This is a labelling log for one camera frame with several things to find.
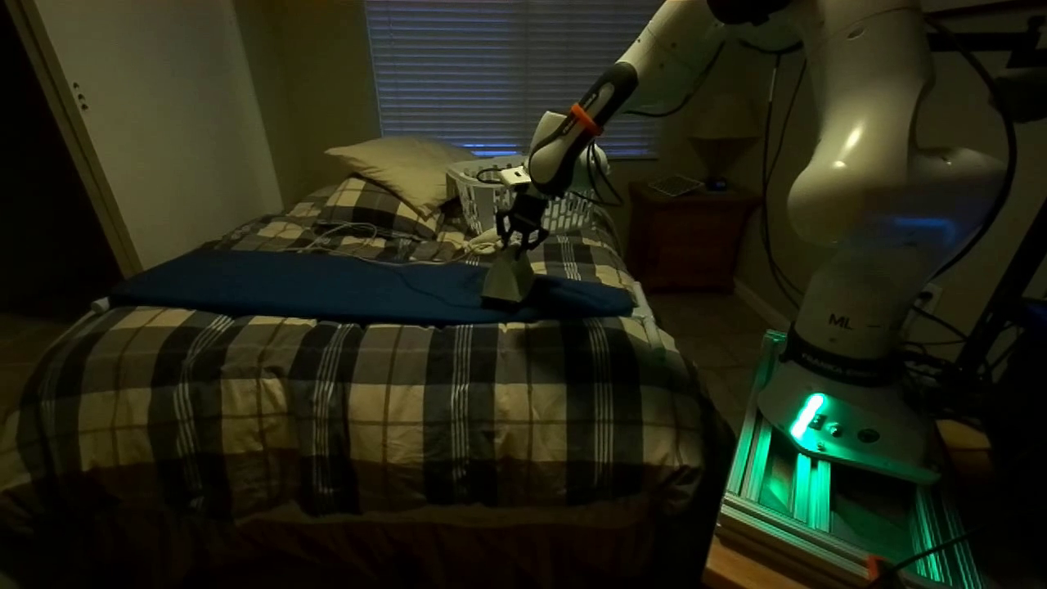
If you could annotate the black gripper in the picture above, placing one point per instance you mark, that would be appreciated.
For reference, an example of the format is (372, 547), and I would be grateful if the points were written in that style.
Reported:
(521, 223)

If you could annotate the white clothes iron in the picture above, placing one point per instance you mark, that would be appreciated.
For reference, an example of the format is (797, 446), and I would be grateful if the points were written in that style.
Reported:
(507, 274)

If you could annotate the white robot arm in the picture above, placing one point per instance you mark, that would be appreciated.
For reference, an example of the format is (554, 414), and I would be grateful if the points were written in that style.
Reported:
(886, 208)

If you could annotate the white laundry basket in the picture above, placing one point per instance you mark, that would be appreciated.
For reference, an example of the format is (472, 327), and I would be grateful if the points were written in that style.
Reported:
(484, 192)

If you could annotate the beige pillow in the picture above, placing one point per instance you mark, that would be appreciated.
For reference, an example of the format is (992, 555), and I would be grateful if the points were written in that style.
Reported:
(412, 168)

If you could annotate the window blinds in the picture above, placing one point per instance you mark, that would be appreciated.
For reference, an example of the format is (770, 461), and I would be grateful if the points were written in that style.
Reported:
(478, 72)

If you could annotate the wooden nightstand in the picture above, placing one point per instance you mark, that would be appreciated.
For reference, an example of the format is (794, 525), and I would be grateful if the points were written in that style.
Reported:
(684, 240)

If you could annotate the table lamp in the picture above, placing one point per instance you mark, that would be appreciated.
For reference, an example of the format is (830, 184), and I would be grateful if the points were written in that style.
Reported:
(720, 134)

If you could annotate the blue ironing board cover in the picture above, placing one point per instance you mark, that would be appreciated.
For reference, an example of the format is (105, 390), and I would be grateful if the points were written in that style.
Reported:
(350, 290)

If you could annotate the white door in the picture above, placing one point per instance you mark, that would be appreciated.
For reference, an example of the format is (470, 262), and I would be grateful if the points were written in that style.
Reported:
(157, 108)

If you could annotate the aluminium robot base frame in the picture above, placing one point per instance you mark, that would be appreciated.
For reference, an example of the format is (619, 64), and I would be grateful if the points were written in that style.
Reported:
(841, 485)

